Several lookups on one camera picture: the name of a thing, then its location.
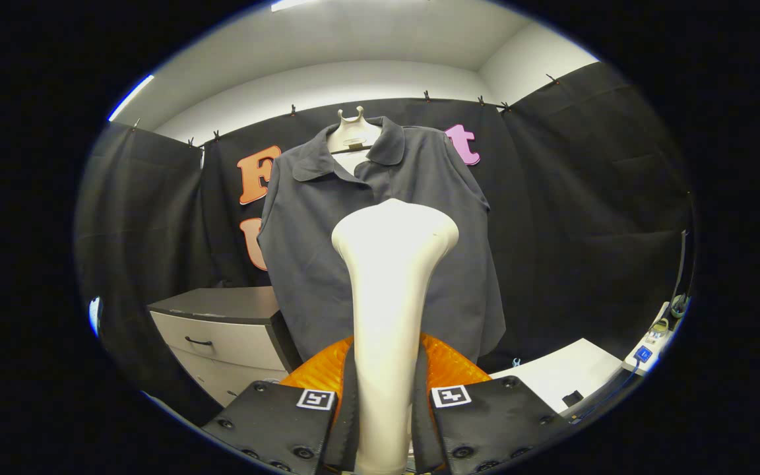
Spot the white table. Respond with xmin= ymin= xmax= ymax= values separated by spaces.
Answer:
xmin=489 ymin=338 xmax=625 ymax=415

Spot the black hanging cable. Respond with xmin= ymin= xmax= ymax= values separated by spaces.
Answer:
xmin=674 ymin=230 xmax=689 ymax=317

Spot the white power strip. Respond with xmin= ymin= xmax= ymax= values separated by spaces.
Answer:
xmin=623 ymin=300 xmax=674 ymax=375

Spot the white mannequin form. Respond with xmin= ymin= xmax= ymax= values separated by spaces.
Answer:
xmin=326 ymin=106 xmax=382 ymax=175

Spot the narrow ceiling light strip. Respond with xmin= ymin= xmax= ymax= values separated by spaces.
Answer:
xmin=108 ymin=74 xmax=155 ymax=123

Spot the grey drawer cabinet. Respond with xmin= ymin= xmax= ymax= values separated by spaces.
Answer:
xmin=147 ymin=286 xmax=303 ymax=406

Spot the grey button-up shirt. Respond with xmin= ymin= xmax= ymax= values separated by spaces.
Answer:
xmin=257 ymin=116 xmax=507 ymax=362

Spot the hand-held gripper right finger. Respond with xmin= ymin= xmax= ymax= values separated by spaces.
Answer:
xmin=412 ymin=332 xmax=575 ymax=474

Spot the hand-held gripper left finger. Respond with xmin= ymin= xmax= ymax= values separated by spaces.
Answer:
xmin=201 ymin=333 xmax=360 ymax=475

